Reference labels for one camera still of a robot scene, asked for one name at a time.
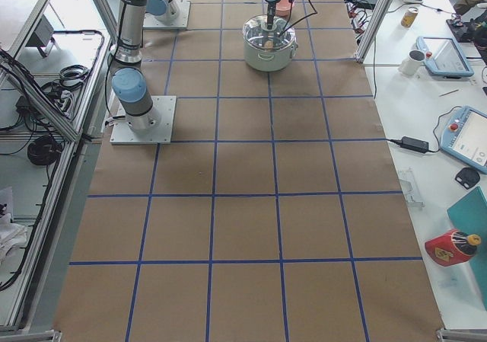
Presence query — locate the clear plastic holder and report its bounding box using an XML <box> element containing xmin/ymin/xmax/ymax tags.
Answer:
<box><xmin>397</xmin><ymin>168</ymin><xmax>425</xmax><ymax>209</ymax></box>

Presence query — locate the white mug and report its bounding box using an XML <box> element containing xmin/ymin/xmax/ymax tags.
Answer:
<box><xmin>398</xmin><ymin>50</ymin><xmax>425</xmax><ymax>76</ymax></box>

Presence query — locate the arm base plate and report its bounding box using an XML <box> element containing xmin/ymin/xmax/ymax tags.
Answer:
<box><xmin>110</xmin><ymin>95</ymin><xmax>177</xmax><ymax>145</ymax></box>
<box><xmin>143</xmin><ymin>0</ymin><xmax>191</xmax><ymax>30</ymax></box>

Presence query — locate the red bottle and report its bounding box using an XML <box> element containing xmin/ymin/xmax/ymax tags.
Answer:
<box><xmin>424</xmin><ymin>229</ymin><xmax>482</xmax><ymax>267</ymax></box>

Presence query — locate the teal board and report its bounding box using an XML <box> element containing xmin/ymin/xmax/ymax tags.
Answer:
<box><xmin>447</xmin><ymin>187</ymin><xmax>487</xmax><ymax>308</ymax></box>

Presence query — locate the pink bowl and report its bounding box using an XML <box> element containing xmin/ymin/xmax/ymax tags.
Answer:
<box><xmin>275</xmin><ymin>0</ymin><xmax>294</xmax><ymax>18</ymax></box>

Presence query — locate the near teach pendant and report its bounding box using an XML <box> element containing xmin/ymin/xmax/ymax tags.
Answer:
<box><xmin>440</xmin><ymin>106</ymin><xmax>487</xmax><ymax>174</ymax></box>

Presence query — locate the far teach pendant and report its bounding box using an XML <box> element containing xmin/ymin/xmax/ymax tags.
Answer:
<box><xmin>416</xmin><ymin>37</ymin><xmax>474</xmax><ymax>79</ymax></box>

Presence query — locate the pale green electric pot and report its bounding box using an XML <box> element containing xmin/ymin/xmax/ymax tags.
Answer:
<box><xmin>242</xmin><ymin>15</ymin><xmax>298</xmax><ymax>72</ymax></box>

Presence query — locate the teach pendant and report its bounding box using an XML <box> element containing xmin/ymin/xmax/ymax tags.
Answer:
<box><xmin>440</xmin><ymin>106</ymin><xmax>487</xmax><ymax>174</ymax></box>
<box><xmin>416</xmin><ymin>37</ymin><xmax>474</xmax><ymax>79</ymax></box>

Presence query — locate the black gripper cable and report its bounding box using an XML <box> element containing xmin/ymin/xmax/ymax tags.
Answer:
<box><xmin>279</xmin><ymin>0</ymin><xmax>318</xmax><ymax>34</ymax></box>

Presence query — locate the black power adapter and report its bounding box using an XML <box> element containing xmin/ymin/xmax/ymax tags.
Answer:
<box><xmin>387</xmin><ymin>136</ymin><xmax>440</xmax><ymax>154</ymax></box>

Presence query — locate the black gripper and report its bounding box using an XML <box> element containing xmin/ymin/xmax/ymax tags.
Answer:
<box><xmin>266</xmin><ymin>0</ymin><xmax>294</xmax><ymax>29</ymax></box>

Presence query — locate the coiled black cable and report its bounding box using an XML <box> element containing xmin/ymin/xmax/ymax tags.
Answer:
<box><xmin>27</xmin><ymin>134</ymin><xmax>62</xmax><ymax>167</ymax></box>

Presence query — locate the yellow drink can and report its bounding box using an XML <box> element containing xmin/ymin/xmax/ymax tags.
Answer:
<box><xmin>400</xmin><ymin>7</ymin><xmax>419</xmax><ymax>28</ymax></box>

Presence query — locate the aluminium frame post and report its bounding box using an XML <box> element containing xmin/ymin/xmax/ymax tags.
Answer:
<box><xmin>355</xmin><ymin>0</ymin><xmax>393</xmax><ymax>63</ymax></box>

